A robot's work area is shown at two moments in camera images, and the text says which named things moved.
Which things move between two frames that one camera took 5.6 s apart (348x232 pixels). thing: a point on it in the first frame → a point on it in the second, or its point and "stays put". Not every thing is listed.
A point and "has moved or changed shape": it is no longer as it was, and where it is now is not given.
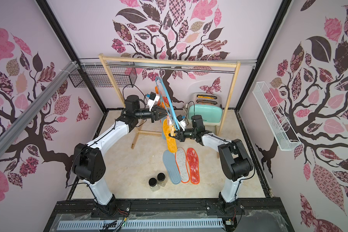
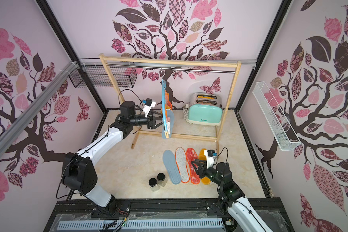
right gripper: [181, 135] → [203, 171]
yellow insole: [172, 145] → [201, 155]
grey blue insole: [169, 159] stays put
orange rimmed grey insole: [181, 158] stays put
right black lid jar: [161, 179] stays put
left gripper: [154, 113] → [152, 119]
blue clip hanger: [168, 101] has moved or changed shape
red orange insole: [193, 159] stays put
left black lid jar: [153, 184] stays put
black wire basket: [124, 74] stays put
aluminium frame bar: [1, 142] stays put
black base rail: [260, 215] stays put
